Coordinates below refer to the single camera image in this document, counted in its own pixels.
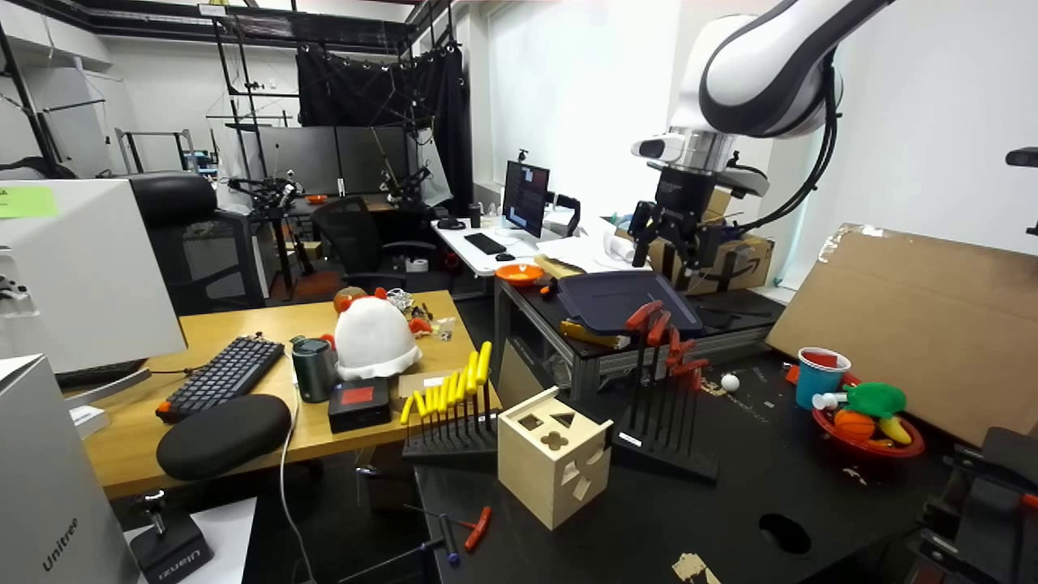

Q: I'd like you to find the cardboard box with black tape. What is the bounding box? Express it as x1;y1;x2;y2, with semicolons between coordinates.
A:
647;228;779;298

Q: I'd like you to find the red toy bowl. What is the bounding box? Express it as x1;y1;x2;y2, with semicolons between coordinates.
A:
809;401;928;465

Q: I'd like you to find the black curtain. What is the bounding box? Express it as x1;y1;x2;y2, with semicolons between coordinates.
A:
295;41;478;213

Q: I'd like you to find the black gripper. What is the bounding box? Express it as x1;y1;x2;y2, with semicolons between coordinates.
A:
631;166;731;294

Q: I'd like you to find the black box with red top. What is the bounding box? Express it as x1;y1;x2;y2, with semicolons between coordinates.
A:
325;378;395;434

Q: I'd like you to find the white cone-shaped bag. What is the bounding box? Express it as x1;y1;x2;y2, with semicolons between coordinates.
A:
332;294;425;382

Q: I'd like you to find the blue cup with red rim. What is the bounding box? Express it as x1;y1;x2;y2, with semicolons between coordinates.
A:
796;343;858;412

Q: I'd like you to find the small black mount block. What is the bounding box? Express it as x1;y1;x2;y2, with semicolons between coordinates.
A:
126;489;219;584

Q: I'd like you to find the wooden office desk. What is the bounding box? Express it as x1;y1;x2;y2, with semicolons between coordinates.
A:
83;289;482;501

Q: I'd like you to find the black oval cushion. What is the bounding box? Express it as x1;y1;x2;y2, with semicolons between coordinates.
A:
155;394;295;484

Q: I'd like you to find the navy plastic tote lid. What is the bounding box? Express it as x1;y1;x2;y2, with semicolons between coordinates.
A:
553;268;708;338

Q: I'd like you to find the small wooden shape piece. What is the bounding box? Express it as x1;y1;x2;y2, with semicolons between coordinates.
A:
669;547;726;584

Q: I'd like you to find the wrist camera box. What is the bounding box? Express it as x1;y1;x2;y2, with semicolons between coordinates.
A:
631;137;672;166

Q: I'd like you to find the green toy vegetable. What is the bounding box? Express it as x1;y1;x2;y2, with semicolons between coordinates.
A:
844;380;913;424

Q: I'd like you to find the green sticky note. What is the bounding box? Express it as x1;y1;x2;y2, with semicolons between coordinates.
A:
0;184;61;225

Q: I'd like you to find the open cardboard box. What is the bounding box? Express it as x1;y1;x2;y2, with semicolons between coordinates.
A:
702;184;738;228

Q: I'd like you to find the wooden shape sorter box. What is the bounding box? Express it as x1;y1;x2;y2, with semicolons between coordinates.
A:
495;385;617;536

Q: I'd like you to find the black office chair with headrest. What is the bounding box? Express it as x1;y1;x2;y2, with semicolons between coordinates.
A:
126;171;271;318

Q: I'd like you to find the white computer monitor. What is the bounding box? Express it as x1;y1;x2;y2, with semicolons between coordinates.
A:
0;175;188;378

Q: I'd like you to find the orange bowl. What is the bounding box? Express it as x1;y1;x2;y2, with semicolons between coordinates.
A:
495;261;553;293

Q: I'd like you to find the blue handled tool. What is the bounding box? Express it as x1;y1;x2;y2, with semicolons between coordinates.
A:
334;536;470;584

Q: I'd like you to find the brown ball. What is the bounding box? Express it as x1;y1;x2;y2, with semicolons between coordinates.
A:
332;284;371;318

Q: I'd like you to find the black computer keyboard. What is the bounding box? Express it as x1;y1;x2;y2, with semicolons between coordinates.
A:
155;334;290;424

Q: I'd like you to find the black clamp with orange grip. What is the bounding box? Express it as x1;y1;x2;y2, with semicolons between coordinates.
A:
909;424;1038;584

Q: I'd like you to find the small tan box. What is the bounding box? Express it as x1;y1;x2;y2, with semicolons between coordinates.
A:
392;369;439;405

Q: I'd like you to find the white office desk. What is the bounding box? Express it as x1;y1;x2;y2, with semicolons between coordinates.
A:
428;213;657;284

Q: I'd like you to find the orange toy fruit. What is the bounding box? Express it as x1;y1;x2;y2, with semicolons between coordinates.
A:
830;405;880;444

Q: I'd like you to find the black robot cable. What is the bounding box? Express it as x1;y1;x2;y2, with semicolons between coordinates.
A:
739;51;847;234

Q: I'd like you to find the dark green can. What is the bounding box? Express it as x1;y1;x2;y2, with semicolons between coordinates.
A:
290;334;341;405

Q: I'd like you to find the metal frame bench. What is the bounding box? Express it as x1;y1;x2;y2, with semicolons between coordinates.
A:
489;274;788;408

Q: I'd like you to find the black hex key stand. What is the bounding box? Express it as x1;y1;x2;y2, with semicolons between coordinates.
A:
607;424;722;487
402;414;504;470

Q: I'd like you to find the black mesh office chair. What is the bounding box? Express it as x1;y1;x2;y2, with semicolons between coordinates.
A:
312;198;434;287

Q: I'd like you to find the small black keyboard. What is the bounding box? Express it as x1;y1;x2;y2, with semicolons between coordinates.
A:
465;230;514;261

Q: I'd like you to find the large cardboard sheet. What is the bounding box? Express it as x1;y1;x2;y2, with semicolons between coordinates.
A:
762;222;1038;451

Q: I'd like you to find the yellow handled tool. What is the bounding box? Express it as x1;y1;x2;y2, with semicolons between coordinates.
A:
556;314;632;357

